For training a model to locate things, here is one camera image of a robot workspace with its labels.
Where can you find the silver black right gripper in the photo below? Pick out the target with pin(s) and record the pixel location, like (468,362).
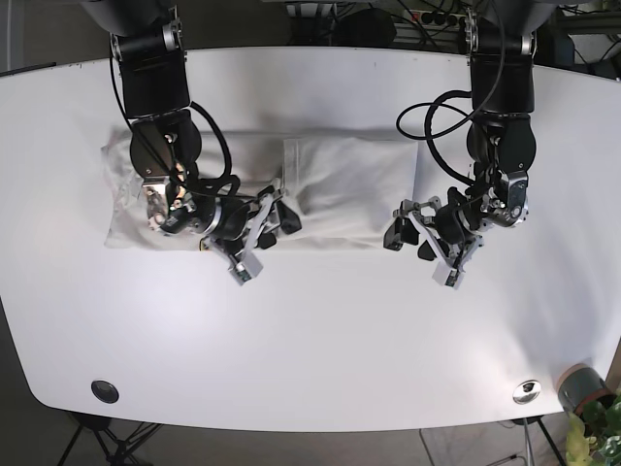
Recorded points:
(180,220)

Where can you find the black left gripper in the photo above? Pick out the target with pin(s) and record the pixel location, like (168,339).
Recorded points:
(491,199)

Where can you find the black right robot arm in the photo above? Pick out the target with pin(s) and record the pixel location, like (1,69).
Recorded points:
(176,146)

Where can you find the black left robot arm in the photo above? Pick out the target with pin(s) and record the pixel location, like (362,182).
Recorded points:
(501,40)

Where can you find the silver table grommet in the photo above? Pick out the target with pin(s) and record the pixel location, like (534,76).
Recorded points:
(526,392)

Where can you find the black table grommet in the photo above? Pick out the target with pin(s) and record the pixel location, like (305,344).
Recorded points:
(104,391)

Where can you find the potted green plant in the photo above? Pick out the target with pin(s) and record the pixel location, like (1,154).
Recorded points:
(593,408)

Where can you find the black tripod stand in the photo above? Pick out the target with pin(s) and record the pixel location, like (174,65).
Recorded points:
(116,450)

